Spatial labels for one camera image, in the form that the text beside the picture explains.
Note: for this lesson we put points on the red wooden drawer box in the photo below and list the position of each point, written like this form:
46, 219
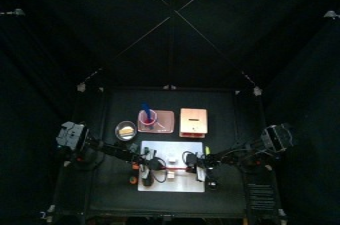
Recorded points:
193, 121

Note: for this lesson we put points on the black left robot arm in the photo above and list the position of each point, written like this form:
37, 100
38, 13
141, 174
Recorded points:
114, 151

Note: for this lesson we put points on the blue toy utensil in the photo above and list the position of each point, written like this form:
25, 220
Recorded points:
145, 108

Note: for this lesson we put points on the black printed label sheet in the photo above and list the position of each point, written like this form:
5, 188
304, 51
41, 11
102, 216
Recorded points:
261, 199

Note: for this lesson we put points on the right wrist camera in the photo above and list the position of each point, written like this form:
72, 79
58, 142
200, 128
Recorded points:
189, 158

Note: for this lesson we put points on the white speckled sushi roll piece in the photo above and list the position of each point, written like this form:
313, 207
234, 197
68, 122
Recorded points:
170, 175
170, 160

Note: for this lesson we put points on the white cutting board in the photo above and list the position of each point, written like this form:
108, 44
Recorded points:
185, 185

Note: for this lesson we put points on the red plastic cup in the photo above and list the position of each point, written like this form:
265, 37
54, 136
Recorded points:
148, 117

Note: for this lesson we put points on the yellow toy food piece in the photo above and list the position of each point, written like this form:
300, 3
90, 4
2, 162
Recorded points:
126, 131

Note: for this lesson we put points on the small orange toy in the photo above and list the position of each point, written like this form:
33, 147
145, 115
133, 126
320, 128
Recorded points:
134, 166
133, 180

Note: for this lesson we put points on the red toy knife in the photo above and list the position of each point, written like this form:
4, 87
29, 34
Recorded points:
176, 168

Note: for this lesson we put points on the dark green sushi roll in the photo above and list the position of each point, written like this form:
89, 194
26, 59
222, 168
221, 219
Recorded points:
146, 180

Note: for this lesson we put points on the silver frame corner bracket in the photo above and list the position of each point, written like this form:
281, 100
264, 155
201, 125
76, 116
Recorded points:
17, 12
80, 86
330, 14
257, 90

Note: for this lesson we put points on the yellow-green toy piece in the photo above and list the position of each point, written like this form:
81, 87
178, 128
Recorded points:
206, 151

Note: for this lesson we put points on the small dark round object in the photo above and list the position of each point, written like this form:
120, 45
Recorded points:
212, 184

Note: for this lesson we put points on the small silver bowl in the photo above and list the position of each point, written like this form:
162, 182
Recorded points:
125, 125

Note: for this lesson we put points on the silver pole foot bracket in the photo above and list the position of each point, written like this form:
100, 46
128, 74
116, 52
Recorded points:
169, 86

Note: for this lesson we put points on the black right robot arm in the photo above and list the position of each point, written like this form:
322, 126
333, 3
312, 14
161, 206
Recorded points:
238, 152

